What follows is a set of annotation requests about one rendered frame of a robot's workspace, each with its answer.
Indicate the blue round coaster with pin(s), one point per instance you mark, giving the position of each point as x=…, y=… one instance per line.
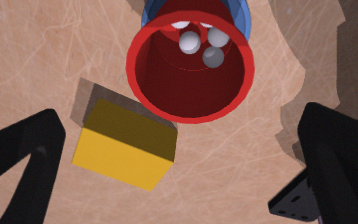
x=238, y=9

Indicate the dark red cup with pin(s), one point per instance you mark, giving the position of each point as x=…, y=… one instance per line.
x=177, y=86

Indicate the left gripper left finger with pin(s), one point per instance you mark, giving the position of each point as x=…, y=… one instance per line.
x=42, y=135

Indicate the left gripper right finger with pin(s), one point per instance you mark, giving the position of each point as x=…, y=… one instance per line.
x=322, y=130

